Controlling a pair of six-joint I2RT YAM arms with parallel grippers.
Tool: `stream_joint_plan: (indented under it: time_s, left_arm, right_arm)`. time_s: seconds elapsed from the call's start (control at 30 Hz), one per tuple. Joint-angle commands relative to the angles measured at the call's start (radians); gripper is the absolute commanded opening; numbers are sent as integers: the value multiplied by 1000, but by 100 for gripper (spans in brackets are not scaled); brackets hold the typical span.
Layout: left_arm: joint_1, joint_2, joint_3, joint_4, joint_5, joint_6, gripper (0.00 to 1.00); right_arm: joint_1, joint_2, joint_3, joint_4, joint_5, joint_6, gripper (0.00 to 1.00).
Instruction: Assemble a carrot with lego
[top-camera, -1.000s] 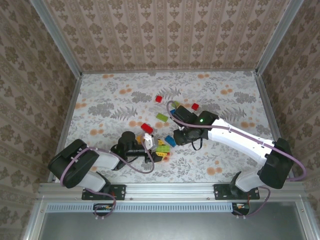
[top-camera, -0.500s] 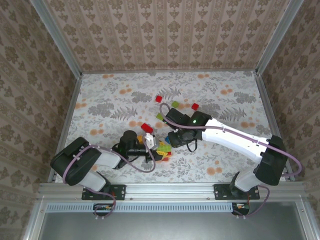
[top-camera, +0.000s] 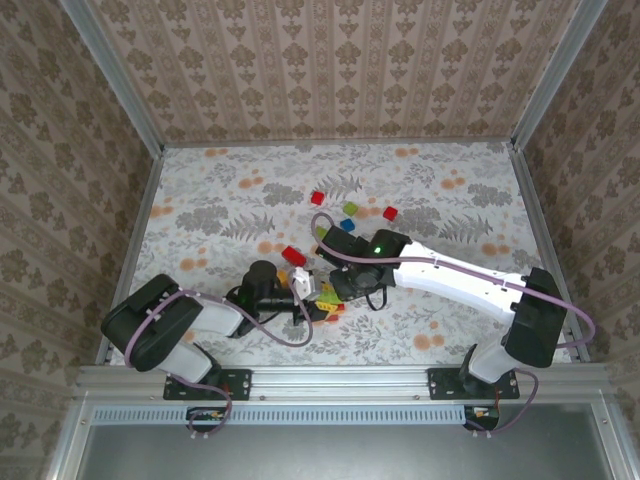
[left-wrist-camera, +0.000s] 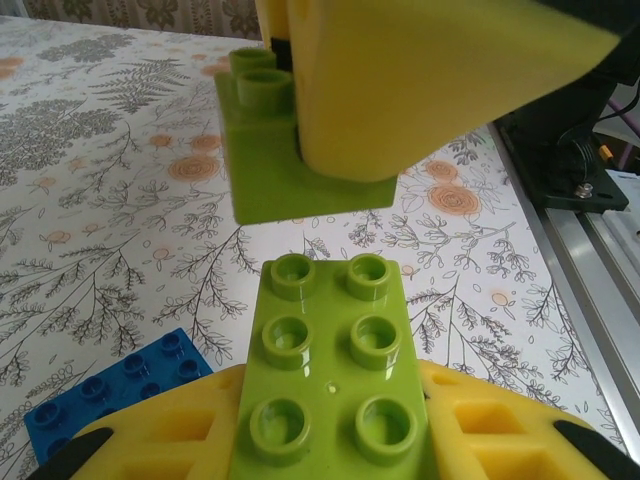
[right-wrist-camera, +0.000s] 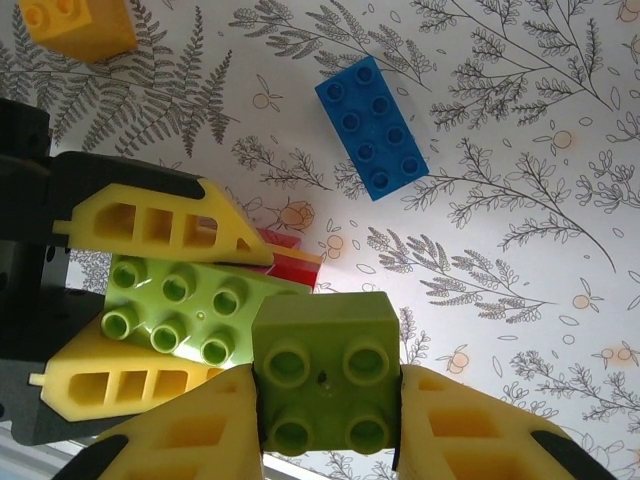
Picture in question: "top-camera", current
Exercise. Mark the long red lego brick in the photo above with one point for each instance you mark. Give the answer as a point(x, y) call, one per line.
point(293, 256)

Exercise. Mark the grey metal panel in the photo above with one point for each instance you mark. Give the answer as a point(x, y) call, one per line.
point(350, 455)

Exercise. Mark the thin aluminium back rail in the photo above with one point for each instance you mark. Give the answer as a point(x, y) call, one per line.
point(340, 142)

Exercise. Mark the aluminium corner post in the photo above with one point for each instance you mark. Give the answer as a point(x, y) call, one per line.
point(115, 80)
point(555, 75)

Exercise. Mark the aluminium mounting rail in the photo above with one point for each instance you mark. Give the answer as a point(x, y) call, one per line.
point(340, 380)

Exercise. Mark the small green lego brick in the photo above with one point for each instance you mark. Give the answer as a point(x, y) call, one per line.
point(350, 208)

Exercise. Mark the small blue lego brick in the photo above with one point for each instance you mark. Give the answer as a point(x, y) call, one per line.
point(347, 225)

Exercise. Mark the small red lego brick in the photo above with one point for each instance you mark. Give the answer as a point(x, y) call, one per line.
point(317, 198)
point(390, 213)
point(334, 310)

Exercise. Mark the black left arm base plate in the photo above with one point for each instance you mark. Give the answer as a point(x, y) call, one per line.
point(240, 385)

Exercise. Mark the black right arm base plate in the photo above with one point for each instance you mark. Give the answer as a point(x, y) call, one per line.
point(442, 385)

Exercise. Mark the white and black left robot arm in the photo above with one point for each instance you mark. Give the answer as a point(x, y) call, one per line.
point(215, 315)

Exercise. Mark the aluminium side rail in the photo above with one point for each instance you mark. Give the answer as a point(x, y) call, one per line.
point(151, 185)
point(545, 240)

